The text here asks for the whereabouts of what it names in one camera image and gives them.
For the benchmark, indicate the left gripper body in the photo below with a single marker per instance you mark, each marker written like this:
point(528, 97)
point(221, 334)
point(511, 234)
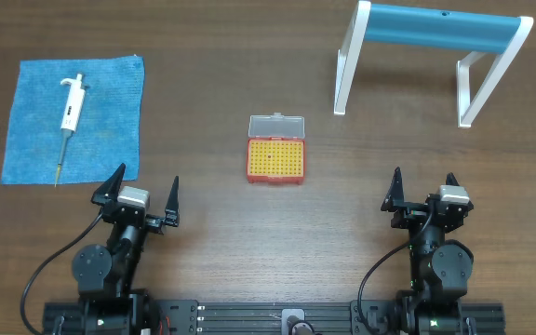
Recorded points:
point(126, 216)

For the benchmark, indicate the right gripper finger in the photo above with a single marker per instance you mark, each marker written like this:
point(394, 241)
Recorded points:
point(451, 181)
point(394, 195)

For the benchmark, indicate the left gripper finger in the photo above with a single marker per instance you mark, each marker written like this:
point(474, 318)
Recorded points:
point(173, 205)
point(107, 191)

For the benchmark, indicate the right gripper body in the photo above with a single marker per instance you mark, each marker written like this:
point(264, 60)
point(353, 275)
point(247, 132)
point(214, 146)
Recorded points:
point(451, 215)

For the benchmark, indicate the white pipette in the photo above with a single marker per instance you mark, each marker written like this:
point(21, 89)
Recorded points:
point(73, 104)

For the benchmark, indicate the blue cloth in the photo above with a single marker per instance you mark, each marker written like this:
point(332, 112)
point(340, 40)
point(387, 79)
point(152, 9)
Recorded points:
point(105, 121)

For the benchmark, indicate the red and yellow tip box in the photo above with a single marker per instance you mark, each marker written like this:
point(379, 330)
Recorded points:
point(276, 158)

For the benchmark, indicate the white and blue stand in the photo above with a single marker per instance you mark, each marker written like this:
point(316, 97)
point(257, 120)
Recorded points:
point(440, 29)

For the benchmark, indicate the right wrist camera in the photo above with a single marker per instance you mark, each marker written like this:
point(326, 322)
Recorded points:
point(454, 194)

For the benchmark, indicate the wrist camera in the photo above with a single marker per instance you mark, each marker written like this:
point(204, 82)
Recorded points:
point(454, 194)
point(133, 197)

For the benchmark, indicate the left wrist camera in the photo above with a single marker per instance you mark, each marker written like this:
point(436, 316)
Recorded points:
point(133, 197)

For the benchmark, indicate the mounting rail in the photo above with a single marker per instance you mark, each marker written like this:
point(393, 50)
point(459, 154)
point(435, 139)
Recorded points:
point(249, 317)

